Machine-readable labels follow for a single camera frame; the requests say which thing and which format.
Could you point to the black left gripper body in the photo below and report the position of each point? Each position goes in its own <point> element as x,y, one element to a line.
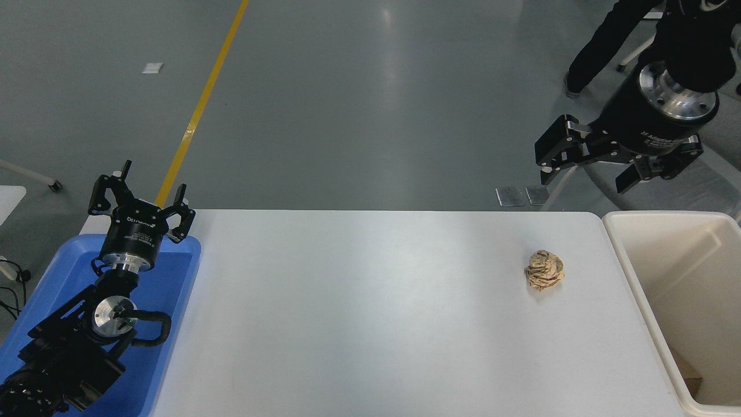
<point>134,237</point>

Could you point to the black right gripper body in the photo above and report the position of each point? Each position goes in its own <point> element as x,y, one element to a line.
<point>631,121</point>

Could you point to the tan paper ball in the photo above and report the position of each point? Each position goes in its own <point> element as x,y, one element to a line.
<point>544,271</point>

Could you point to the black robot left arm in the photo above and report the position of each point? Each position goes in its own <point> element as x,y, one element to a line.
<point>63,353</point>

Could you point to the metal floor plate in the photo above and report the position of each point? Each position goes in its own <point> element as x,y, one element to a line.
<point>537,195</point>
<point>510,196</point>

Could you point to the blue plastic tray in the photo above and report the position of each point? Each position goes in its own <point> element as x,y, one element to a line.
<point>168,289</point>

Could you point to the grey padded office chair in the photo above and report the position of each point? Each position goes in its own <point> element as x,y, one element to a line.
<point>718,185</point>

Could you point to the white caster leg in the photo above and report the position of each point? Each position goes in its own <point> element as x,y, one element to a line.
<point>55,185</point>

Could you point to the person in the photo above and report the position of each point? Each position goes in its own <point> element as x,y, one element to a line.
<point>608,40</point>

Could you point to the large pale plastic bin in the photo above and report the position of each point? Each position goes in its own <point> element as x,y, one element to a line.
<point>683,272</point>

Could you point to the small white side table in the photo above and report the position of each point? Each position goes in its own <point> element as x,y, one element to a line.
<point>8,202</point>

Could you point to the white frame swivel chair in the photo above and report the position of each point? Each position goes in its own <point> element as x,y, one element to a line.
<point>634,55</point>

